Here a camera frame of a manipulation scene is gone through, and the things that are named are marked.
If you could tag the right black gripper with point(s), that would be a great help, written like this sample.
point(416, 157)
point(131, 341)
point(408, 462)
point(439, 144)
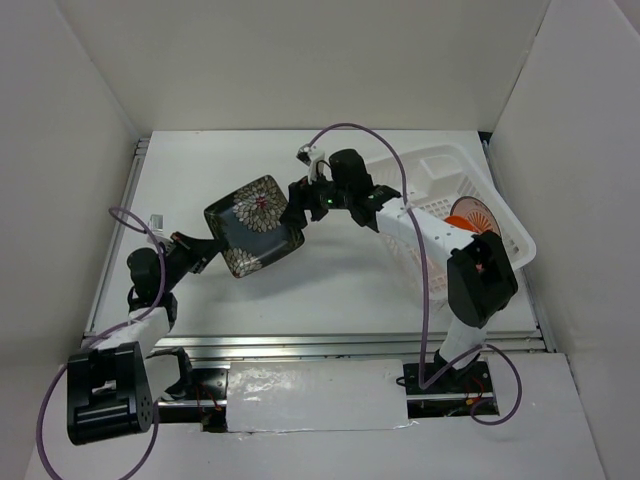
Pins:
point(303, 194)

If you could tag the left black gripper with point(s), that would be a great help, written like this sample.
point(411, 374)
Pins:
point(203, 250)

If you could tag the black square floral plate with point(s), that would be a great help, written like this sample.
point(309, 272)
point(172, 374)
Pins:
point(247, 222)

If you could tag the orange round plate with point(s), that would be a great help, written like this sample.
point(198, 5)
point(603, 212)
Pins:
point(461, 223)

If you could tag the white sunburst pattern plate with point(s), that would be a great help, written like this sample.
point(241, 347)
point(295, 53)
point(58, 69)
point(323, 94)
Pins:
point(475, 211)

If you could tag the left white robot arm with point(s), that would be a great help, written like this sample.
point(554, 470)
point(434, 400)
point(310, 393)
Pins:
point(114, 385)

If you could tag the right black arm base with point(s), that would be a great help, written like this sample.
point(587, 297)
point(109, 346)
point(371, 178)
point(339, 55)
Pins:
point(452, 395)

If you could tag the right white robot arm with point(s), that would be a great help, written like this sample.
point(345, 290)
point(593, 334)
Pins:
point(480, 280)

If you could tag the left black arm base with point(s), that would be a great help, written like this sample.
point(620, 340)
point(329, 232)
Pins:
point(188, 393)

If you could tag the white plastic dish rack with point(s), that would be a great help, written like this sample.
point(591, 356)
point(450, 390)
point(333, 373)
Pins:
point(438, 177)

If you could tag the white foil covered panel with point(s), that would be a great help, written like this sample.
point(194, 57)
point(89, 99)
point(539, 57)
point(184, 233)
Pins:
point(327, 395)

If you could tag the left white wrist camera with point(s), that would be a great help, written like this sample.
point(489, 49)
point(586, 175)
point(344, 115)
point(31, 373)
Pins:
point(156, 226)

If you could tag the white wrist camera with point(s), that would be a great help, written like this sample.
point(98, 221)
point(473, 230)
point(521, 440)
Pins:
point(156, 226)
point(314, 159)

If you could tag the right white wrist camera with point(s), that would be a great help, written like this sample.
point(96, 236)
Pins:
point(314, 159)

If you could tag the aluminium frame rail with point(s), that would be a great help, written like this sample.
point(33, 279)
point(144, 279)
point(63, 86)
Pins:
point(340, 295)

